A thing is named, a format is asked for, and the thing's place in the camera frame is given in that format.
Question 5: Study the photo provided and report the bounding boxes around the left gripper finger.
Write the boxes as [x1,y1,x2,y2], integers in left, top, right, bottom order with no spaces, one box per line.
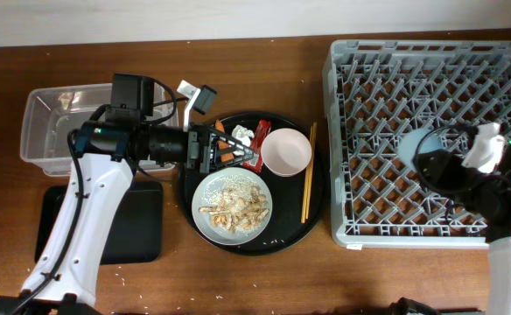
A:
[213,129,253,153]
[213,151,255,167]

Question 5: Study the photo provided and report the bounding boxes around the crumpled white tissue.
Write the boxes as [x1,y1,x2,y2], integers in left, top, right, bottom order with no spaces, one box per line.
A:
[232,125,255,147]

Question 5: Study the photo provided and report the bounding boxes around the grey plate with leftovers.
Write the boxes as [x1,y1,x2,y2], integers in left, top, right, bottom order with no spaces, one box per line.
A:
[191,167,273,246]

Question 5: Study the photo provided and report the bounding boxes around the round black serving tray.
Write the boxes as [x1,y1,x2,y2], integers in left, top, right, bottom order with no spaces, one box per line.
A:
[177,111,330,256]

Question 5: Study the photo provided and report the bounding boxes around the red snack wrapper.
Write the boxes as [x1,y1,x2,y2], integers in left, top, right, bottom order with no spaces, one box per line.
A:
[242,120,271,173]

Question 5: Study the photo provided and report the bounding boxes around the pink white bowl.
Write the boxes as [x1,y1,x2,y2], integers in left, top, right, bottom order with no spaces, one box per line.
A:
[261,128,312,177]

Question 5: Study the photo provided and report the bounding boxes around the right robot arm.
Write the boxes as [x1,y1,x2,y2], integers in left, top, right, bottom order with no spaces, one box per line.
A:
[398,123,511,314]

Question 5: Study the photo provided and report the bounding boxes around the wooden chopstick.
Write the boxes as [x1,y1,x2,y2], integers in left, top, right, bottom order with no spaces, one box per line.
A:
[301,123,316,224]
[301,122,318,224]

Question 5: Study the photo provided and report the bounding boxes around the orange carrot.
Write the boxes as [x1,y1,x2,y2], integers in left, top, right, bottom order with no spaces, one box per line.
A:
[214,120,235,163]

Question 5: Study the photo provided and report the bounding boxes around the black rectangular tray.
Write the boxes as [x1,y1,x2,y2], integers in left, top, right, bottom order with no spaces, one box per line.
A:
[34,181,164,265]

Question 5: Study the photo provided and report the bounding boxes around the clear plastic bin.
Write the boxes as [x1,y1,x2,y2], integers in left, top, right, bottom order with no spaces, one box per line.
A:
[18,81,180,178]

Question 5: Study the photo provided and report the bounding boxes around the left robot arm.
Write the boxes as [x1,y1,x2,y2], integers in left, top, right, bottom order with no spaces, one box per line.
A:
[0,73,254,314]

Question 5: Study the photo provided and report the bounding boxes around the blue plastic cup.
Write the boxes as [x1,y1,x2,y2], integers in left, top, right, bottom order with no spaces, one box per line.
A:
[397,129,443,172]

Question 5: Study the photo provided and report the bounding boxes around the grey dishwasher rack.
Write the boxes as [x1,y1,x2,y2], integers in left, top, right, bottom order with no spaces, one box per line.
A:
[323,40,511,249]

